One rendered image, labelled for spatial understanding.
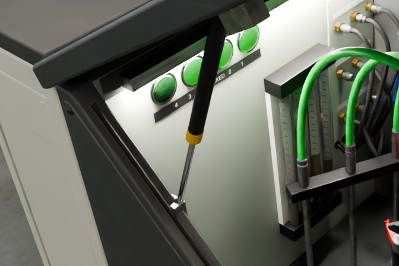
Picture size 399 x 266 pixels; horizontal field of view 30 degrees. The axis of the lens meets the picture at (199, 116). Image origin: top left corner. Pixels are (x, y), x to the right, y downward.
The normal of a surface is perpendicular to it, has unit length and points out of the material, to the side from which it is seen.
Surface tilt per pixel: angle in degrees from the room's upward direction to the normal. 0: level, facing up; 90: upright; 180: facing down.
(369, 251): 0
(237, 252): 90
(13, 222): 0
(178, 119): 90
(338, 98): 90
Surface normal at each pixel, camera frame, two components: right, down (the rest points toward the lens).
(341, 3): 0.68, 0.33
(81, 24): -0.14, -0.82
